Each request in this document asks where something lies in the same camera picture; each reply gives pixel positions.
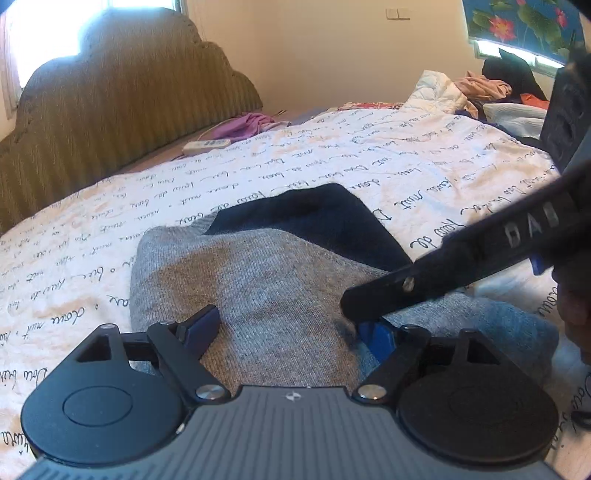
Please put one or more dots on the olive striped upholstered headboard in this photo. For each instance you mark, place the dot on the olive striped upholstered headboard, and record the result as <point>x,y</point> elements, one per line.
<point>115,115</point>

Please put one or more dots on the white pillow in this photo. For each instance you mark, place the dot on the white pillow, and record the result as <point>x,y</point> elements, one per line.
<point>515,117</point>

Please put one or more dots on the beige pink garment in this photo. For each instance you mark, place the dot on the beige pink garment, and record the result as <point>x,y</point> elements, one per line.
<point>482,85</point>

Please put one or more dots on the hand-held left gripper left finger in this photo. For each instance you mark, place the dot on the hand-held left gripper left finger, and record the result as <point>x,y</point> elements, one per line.
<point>203,327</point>

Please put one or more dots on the white quilt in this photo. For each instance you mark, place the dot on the white quilt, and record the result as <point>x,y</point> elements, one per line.
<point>438,94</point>

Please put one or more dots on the window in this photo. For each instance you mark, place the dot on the window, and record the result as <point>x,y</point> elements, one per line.
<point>55,32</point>

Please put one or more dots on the white script-printed blanket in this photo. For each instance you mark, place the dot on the white script-printed blanket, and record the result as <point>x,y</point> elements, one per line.
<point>115,230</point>

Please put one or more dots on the white power strip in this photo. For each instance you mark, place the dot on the white power strip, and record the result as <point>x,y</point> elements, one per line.
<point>205,146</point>

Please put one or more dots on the pink cloth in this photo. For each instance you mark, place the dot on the pink cloth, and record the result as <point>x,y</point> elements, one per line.
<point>244,124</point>

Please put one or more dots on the floral patterned cloth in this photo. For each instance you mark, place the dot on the floral patterned cloth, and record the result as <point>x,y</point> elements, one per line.
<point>369,106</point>

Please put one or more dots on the person's right hand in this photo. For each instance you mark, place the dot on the person's right hand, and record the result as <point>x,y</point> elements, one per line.
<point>577,318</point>

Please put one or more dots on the orange cloth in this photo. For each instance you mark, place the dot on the orange cloth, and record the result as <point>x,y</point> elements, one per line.
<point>535,100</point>

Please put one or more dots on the wall switch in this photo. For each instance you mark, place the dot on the wall switch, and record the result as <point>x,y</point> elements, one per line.
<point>397,13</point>

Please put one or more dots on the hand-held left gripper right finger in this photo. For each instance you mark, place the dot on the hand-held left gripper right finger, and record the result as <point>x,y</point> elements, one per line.
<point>378,341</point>

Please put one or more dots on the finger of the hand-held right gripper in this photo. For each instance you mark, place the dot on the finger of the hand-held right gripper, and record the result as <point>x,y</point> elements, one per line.
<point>561,251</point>
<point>461,258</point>

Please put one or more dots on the grey and navy sweater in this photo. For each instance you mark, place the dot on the grey and navy sweater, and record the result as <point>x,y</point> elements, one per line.
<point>277,277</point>

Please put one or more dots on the lotus flower wall poster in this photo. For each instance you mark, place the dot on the lotus flower wall poster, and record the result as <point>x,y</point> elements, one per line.
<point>521,23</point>

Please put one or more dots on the black garment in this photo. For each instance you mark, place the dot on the black garment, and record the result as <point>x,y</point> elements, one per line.
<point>512,74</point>

